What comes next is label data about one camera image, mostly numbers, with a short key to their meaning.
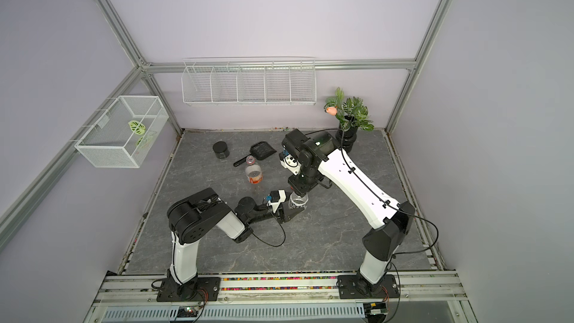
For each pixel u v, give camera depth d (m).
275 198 0.70
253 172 0.89
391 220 0.42
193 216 0.53
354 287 0.74
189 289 0.64
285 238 0.85
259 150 1.08
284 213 0.78
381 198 0.44
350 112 0.87
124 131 0.83
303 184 0.63
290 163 0.64
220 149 1.09
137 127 0.80
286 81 1.02
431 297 0.73
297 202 0.76
